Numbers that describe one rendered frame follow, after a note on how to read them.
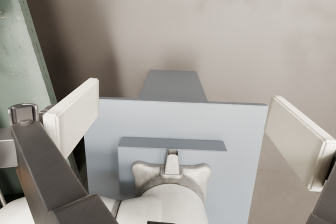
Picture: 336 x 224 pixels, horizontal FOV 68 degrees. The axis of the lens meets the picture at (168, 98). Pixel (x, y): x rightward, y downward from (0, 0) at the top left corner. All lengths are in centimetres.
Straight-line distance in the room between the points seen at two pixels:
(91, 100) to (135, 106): 41
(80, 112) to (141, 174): 44
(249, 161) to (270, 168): 101
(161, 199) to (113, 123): 22
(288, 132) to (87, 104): 13
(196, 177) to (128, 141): 18
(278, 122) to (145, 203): 36
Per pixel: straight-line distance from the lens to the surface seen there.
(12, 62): 91
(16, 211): 52
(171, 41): 130
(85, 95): 17
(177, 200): 51
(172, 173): 56
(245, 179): 71
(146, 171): 59
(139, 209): 49
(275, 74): 144
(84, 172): 116
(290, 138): 17
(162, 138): 61
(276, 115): 19
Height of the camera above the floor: 129
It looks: 71 degrees down
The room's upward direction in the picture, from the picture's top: 176 degrees counter-clockwise
